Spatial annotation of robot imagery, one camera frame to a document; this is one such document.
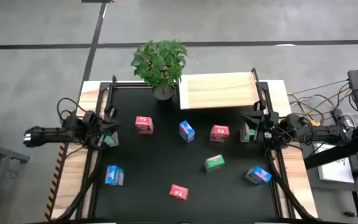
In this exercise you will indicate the small black floor object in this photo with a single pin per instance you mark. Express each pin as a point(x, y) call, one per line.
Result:
point(350, 214)

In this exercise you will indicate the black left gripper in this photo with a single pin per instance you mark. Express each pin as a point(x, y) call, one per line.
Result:
point(103, 127)

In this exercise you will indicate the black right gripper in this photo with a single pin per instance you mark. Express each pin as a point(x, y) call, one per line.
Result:
point(261, 126)

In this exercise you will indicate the wooden shelf black legs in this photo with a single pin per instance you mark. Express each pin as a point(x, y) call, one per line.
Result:
point(216, 90)

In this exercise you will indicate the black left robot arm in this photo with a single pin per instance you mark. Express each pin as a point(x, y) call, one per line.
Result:
point(51, 134)

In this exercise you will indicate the red Froot Loops cereal box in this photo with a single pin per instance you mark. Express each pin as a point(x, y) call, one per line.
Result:
point(219, 133)
point(178, 191)
point(144, 124)

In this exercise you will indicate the blue Rice Krispies cereal box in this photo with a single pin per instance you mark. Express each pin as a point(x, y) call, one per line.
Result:
point(258, 175)
point(186, 131)
point(114, 175)

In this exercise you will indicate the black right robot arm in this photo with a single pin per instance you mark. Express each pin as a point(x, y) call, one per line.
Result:
point(325, 133)

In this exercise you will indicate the black metal rig frame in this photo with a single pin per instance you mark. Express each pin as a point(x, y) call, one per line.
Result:
point(126, 84)

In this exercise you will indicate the black power strip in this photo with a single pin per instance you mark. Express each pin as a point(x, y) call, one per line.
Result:
point(342, 119)

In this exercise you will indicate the yellow black hazard tape strip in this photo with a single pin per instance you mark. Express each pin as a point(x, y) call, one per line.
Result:
point(54, 183)

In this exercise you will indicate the black boom bar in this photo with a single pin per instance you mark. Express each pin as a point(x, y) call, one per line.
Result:
point(337, 153)

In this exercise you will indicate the green potted plant black pot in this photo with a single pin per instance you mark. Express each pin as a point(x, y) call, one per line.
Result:
point(160, 62)

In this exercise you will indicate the white flat box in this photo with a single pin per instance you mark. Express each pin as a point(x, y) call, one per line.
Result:
point(334, 166)

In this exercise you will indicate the green Apple Jacks cereal box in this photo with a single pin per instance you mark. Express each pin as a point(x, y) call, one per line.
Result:
point(113, 141)
point(214, 162)
point(246, 133)

